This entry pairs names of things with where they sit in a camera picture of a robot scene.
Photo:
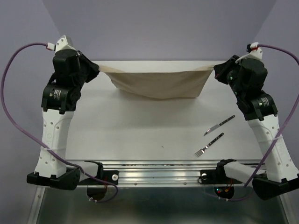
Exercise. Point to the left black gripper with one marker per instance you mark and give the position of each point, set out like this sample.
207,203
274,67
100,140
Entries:
94,68

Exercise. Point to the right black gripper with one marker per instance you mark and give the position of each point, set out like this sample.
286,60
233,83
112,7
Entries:
222,68

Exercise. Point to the beige cloth napkin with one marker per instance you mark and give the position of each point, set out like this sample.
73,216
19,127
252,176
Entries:
160,85

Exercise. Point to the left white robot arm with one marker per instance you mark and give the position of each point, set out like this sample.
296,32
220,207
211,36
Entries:
54,139

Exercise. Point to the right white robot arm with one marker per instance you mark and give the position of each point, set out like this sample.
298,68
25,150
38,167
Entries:
281,175

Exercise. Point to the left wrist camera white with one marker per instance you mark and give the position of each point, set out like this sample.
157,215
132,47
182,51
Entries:
64,42

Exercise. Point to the steel knife black handle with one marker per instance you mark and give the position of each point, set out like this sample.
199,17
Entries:
218,125

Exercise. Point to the steel fork black handle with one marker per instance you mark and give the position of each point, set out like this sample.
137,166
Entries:
202,150

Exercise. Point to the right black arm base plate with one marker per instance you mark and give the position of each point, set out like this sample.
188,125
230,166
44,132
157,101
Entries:
215,176

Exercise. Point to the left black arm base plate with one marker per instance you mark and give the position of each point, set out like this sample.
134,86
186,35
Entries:
97,170

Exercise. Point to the aluminium front rail frame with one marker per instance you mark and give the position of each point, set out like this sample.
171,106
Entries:
131,174

